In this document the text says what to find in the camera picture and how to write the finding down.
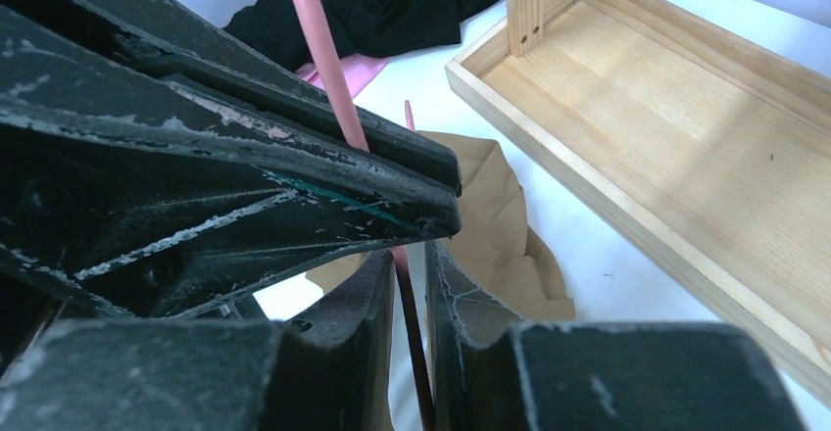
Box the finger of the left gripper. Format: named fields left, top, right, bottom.
left=0, top=6, right=463, bottom=320
left=1, top=0, right=462, bottom=193

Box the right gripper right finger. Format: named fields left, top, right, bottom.
left=425, top=242, right=803, bottom=430

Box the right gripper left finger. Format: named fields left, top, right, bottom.
left=1, top=251, right=394, bottom=430

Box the tan pleated skirt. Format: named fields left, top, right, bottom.
left=305, top=130, right=576, bottom=431

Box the pink wire hanger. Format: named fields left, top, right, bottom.
left=292, top=0, right=436, bottom=430

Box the wooden hanger rack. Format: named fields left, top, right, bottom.
left=446, top=0, right=830, bottom=403

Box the black garment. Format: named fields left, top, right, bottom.
left=225, top=0, right=499, bottom=72

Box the pink garment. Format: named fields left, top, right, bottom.
left=295, top=54, right=390, bottom=98

